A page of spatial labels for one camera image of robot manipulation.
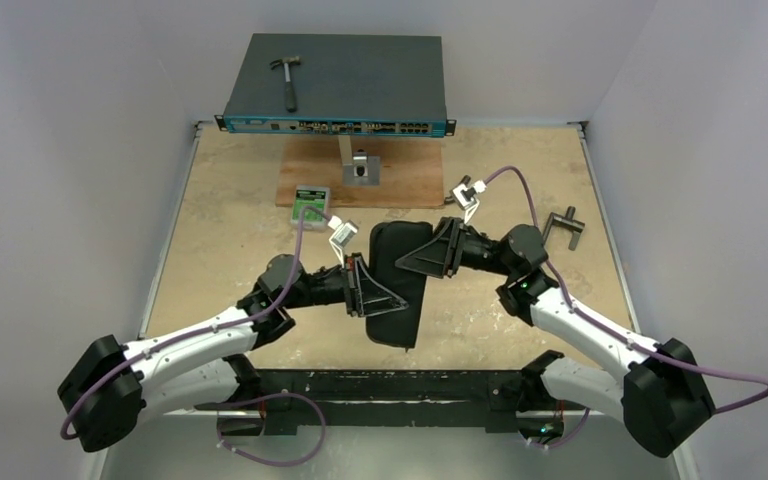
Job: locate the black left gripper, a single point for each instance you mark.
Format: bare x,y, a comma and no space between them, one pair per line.
361,293

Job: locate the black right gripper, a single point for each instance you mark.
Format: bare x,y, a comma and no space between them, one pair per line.
456,245

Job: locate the black zipper tool case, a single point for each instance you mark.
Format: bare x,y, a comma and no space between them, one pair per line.
389,241

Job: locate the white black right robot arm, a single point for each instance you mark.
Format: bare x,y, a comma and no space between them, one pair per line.
652,388

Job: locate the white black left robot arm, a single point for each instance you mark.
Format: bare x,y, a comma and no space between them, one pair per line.
114,386

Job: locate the brown wooden board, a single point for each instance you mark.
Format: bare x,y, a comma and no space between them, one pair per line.
410,175

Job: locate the green grey device box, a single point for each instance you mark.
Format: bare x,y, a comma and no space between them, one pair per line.
309,206

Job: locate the small grey hammer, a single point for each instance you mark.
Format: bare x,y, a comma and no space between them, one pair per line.
286,64

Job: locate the aluminium table frame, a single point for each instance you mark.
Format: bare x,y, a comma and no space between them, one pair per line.
228,227

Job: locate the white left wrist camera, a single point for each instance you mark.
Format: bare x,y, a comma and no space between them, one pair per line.
343,231

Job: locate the small metal door handle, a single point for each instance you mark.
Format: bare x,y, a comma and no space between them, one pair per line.
450,197

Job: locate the metal bracket stand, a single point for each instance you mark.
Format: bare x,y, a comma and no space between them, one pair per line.
359,169

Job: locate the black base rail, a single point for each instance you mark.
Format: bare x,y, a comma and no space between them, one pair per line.
495,401

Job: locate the grey network switch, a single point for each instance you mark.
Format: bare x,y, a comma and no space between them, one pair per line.
359,85

